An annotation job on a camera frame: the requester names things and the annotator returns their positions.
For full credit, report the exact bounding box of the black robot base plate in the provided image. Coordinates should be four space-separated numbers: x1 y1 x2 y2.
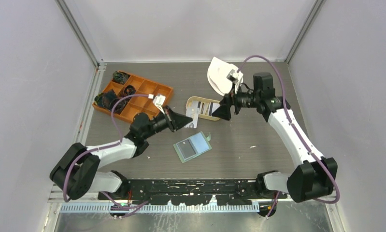
90 178 276 206

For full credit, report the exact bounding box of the white folded cloth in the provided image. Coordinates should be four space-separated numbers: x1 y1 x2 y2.
207 57 239 96

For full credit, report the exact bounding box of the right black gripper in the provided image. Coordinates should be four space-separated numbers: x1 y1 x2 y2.
212 82 260 121

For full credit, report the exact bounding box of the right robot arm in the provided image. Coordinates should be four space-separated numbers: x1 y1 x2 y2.
212 70 340 203

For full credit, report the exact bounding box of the silver card in tray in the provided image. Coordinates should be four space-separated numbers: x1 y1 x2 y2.
209 102 220 116

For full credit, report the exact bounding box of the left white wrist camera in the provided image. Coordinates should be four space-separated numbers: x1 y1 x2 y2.
153 94 166 113

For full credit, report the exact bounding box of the green card holder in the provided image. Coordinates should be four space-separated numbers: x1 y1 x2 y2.
173 131 212 163

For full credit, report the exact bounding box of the grey VIP card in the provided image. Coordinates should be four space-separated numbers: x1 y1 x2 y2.
176 140 196 160

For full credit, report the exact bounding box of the orange compartment tray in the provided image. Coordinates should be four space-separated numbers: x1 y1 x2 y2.
92 70 173 123

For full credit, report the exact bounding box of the beige oval card tray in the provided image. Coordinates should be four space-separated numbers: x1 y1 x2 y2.
186 96 220 121

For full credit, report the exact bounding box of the dark rolled sock top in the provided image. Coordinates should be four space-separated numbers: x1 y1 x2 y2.
112 71 130 85

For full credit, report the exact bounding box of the dark rolled socks large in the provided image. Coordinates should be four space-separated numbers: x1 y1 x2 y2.
94 89 128 114

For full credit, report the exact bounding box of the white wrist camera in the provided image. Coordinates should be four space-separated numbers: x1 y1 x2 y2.
153 94 166 113
227 69 243 85

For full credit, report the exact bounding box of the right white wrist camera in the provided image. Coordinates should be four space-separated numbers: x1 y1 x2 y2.
227 69 243 85

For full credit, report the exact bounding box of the dark rolled sock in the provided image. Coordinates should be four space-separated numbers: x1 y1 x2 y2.
119 85 136 98
112 71 130 85

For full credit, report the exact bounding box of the white gold-lettered card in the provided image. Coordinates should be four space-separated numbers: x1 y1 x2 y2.
185 101 200 129

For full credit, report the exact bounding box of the perforated metal rail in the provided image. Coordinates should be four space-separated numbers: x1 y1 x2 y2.
59 202 259 213

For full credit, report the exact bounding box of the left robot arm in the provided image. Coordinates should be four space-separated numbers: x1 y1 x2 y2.
49 106 193 200

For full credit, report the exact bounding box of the dark rolled sock middle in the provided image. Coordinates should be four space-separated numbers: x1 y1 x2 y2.
119 85 136 98

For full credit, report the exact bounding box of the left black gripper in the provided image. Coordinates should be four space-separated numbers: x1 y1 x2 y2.
143 105 193 140

